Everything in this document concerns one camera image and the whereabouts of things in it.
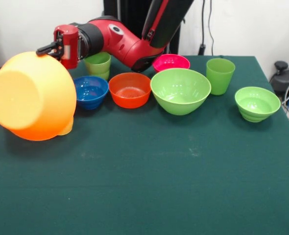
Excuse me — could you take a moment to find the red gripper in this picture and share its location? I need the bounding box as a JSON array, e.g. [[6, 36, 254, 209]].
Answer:
[[36, 24, 79, 70]]

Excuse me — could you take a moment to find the large orange bowl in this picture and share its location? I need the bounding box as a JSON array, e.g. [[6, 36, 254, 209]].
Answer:
[[0, 50, 77, 141]]

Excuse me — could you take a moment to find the green ribbed cup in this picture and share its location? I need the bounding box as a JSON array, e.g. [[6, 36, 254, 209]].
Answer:
[[83, 51, 112, 81]]

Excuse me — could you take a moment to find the blue ribbed bowl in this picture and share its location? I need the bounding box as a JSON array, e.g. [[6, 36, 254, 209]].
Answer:
[[73, 75, 109, 110]]

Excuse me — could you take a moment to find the yellow ribbed cup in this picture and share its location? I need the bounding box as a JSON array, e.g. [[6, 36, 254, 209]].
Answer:
[[61, 117, 74, 136]]

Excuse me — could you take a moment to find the red bowl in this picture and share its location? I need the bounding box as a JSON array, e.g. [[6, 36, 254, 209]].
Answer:
[[108, 72, 152, 109]]

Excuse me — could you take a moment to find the pink bowl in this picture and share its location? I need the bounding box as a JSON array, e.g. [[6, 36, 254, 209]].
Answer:
[[152, 54, 191, 73]]

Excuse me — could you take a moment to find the large green bowl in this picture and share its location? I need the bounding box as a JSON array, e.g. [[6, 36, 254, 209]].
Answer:
[[150, 68, 212, 116]]

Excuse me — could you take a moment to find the dark green tablecloth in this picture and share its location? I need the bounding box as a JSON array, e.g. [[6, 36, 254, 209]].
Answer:
[[0, 53, 289, 235]]

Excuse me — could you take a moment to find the green smooth cup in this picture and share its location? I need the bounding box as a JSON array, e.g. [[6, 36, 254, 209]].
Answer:
[[206, 58, 236, 96]]

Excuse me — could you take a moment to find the small green ribbed bowl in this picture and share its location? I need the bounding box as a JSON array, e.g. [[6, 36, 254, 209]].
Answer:
[[234, 86, 281, 123]]

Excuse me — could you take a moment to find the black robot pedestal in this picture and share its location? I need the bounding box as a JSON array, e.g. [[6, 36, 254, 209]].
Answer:
[[102, 0, 186, 56]]

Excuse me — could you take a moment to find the black wall cable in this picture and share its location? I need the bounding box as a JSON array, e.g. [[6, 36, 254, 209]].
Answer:
[[198, 0, 215, 56]]

